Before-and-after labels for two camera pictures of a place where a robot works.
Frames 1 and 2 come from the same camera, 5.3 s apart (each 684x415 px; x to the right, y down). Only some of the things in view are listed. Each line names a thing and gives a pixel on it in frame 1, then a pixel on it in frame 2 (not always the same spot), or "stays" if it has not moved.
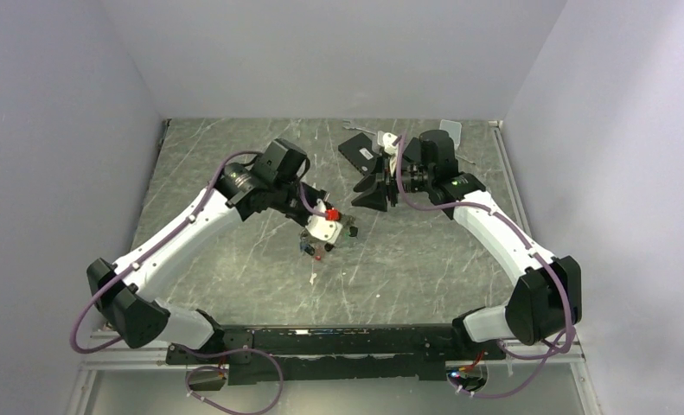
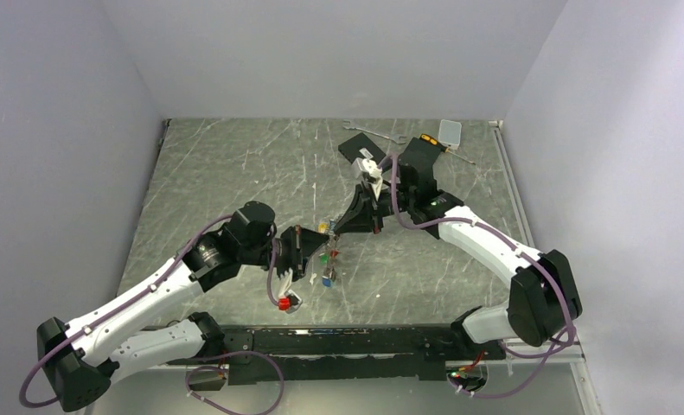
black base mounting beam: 310,354 stays
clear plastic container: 454,130 stays
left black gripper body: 291,201 to 290,252
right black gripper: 376,198 to 360,219
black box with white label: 361,152 stays
